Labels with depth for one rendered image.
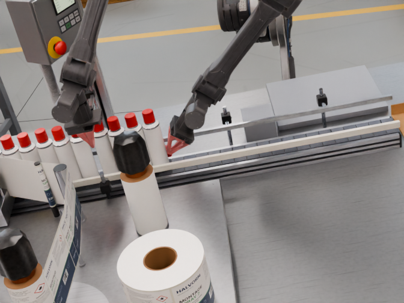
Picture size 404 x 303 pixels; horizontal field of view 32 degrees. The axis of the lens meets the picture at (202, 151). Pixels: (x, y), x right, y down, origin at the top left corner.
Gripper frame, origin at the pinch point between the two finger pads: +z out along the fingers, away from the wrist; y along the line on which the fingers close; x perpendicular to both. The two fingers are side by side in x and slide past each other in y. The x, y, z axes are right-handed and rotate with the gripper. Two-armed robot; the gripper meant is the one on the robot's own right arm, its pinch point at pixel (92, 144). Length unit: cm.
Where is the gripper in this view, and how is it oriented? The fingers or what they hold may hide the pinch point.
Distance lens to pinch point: 198.3
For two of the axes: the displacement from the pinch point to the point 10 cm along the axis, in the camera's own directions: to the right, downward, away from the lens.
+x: -0.3, -5.9, 8.1
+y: 9.8, -1.9, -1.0
